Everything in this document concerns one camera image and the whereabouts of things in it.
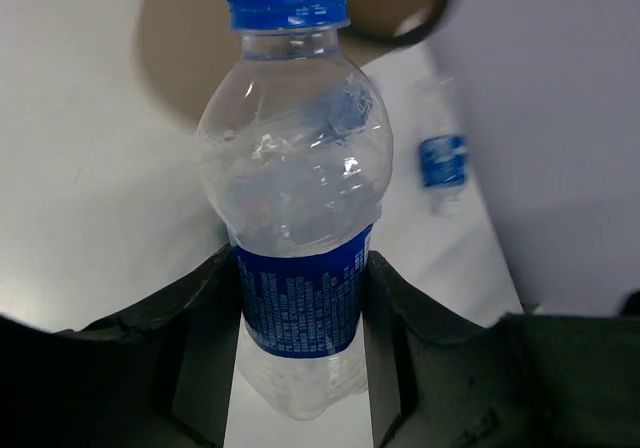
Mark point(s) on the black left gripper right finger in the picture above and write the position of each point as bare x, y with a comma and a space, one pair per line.
437, 379

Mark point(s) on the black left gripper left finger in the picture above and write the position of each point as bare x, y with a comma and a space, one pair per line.
155, 374

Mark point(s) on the blue label bottle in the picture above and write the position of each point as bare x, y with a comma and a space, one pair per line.
295, 156
441, 143

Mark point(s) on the blue label bottle by bin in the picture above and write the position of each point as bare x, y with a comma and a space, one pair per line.
441, 143

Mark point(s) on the brown cylindrical paper bin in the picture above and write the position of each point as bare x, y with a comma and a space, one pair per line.
185, 47

